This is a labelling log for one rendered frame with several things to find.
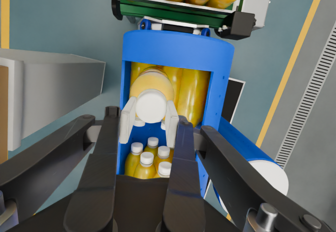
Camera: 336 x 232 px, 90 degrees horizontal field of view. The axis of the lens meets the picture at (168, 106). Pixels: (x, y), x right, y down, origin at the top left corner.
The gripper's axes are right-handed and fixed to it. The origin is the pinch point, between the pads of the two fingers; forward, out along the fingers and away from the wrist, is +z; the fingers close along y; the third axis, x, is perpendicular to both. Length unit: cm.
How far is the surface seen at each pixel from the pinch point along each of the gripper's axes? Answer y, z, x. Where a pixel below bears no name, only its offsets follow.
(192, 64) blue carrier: 6.9, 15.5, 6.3
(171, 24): 3.2, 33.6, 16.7
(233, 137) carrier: 40, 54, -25
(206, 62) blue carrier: 9.9, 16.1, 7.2
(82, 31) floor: -64, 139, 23
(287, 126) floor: 142, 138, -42
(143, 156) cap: -0.9, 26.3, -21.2
